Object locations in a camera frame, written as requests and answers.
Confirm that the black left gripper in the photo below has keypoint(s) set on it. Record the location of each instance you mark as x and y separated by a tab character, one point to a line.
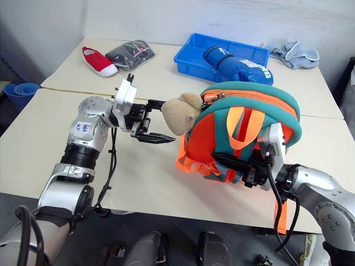
138	116

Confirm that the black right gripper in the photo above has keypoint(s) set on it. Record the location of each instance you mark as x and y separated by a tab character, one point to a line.
256	174

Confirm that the orange and teal backpack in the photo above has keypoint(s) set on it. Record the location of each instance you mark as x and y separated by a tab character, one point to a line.
205	138

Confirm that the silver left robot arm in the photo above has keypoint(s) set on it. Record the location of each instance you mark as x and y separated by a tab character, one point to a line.
83	130

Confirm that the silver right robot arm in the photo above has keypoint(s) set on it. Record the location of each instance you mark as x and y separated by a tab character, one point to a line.
319	183

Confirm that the beige plush bear head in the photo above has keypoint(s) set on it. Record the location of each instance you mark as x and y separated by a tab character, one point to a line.
177	116

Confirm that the blue plastic bin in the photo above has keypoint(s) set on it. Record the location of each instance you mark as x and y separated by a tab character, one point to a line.
191	59

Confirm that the black clothing in plastic bag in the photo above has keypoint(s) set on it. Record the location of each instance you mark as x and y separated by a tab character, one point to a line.
130	54

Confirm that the red canvas shoe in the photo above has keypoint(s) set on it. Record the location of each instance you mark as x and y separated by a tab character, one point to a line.
101	63

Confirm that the dark rounded shape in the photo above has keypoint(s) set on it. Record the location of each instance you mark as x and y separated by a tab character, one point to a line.
148	249
213	249

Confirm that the blue boxing glove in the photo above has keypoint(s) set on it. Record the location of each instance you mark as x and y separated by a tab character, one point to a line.
238	66

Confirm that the light blue towel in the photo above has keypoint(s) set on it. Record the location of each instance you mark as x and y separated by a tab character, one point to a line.
296	56

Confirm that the black chair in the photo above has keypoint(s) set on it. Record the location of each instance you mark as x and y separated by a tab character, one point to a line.
346	80

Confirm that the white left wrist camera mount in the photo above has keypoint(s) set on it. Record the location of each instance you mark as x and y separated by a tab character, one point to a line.
125	95

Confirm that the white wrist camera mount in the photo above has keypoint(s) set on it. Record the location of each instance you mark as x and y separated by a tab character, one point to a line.
125	95
277	144

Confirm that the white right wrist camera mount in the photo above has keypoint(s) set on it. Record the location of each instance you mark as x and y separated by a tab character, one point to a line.
277	144

